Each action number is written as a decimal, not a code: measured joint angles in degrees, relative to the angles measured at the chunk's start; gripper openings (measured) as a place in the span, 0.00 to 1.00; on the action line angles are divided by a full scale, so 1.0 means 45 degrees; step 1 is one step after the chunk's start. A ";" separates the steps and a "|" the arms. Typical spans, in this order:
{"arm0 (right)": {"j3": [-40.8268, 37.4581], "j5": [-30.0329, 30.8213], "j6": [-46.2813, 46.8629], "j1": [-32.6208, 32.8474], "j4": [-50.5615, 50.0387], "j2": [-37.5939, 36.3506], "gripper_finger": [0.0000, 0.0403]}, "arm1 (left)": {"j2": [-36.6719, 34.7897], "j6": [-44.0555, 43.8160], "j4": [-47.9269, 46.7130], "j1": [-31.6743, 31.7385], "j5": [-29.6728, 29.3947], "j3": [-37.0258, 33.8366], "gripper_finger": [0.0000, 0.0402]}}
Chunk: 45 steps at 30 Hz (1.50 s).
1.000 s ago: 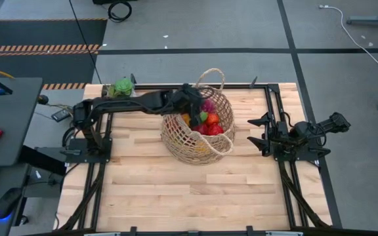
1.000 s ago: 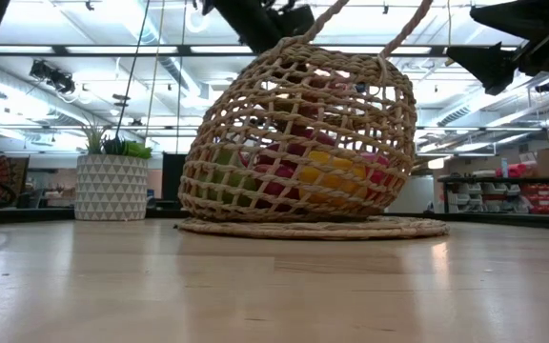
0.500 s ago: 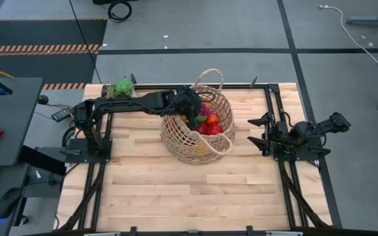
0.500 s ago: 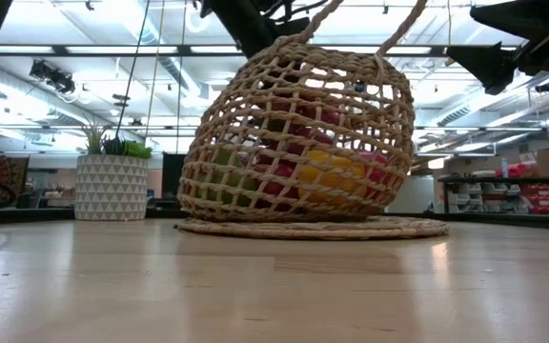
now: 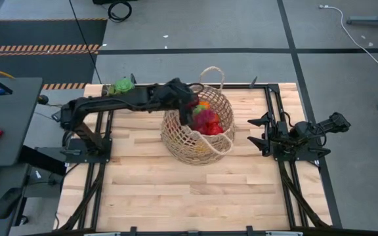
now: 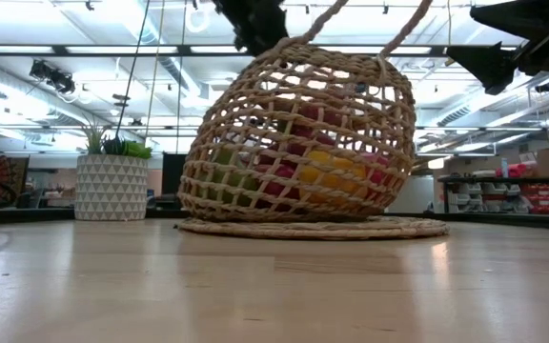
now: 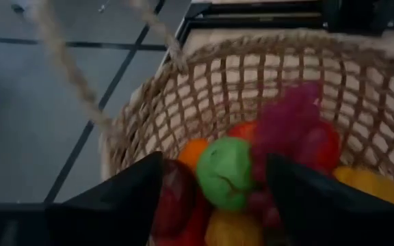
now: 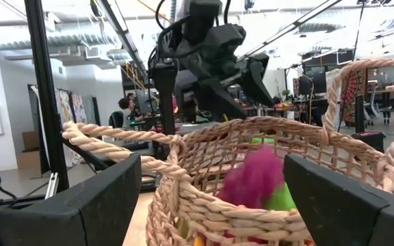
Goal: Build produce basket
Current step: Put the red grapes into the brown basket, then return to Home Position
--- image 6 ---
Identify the dark red apple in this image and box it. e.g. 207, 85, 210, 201
274, 102, 345, 158

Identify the dull green pear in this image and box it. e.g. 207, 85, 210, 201
206, 147, 259, 209

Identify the black monitor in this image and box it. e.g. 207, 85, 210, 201
160, 152, 188, 202

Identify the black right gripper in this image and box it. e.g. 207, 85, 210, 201
445, 0, 549, 96

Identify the colourful patterned wall hanging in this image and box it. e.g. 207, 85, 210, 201
0, 154, 31, 207

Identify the grey parts bins shelf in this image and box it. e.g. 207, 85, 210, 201
437, 175, 526, 215

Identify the woven straw basket with handles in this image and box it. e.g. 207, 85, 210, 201
176, 0, 451, 241

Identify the black ceiling mounted device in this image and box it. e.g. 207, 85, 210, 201
28, 58, 77, 96

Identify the white cabinet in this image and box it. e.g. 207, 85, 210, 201
384, 174, 437, 214

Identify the red background item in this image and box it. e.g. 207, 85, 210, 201
495, 162, 528, 179

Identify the yellow bell pepper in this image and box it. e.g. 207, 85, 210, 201
296, 149, 370, 205

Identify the black aluminium table frame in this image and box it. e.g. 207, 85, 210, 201
0, 205, 549, 233

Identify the purple grape bunch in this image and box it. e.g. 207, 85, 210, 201
211, 0, 291, 57

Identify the succulent in white patterned pot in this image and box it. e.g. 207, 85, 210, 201
74, 121, 154, 222

